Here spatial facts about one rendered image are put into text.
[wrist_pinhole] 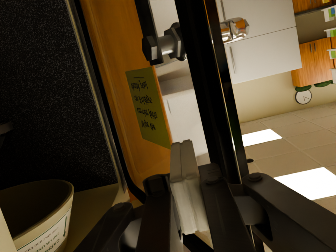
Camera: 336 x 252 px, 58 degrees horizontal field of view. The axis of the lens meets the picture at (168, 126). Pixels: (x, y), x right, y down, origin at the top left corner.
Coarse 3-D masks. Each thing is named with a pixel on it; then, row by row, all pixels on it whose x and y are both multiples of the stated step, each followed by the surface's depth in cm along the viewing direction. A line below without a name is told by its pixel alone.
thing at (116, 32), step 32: (96, 0) 33; (128, 0) 25; (160, 0) 20; (96, 32) 37; (128, 32) 27; (160, 32) 22; (128, 64) 30; (160, 64) 23; (224, 64) 17; (128, 96) 33; (160, 96) 25; (192, 96) 20; (224, 96) 17; (128, 128) 37; (160, 128) 27; (192, 128) 22; (128, 160) 42; (160, 160) 30
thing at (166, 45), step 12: (144, 0) 19; (144, 12) 19; (144, 24) 20; (144, 36) 20; (156, 36) 19; (168, 36) 20; (144, 48) 20; (156, 48) 19; (168, 48) 20; (156, 60) 20
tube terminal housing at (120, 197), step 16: (80, 48) 41; (80, 192) 45; (96, 192) 44; (112, 192) 43; (0, 208) 18; (80, 208) 41; (96, 208) 39; (0, 224) 18; (80, 224) 36; (0, 240) 17; (80, 240) 32
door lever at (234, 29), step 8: (224, 24) 22; (232, 24) 21; (240, 24) 22; (248, 24) 22; (224, 32) 21; (232, 32) 21; (240, 32) 22; (248, 32) 22; (224, 40) 22; (232, 40) 22
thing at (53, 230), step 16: (0, 192) 38; (16, 192) 38; (32, 192) 38; (48, 192) 37; (64, 192) 35; (16, 208) 38; (32, 208) 38; (48, 208) 37; (64, 208) 29; (16, 224) 38; (32, 224) 37; (48, 224) 27; (64, 224) 30; (16, 240) 24; (32, 240) 26; (48, 240) 27; (64, 240) 31
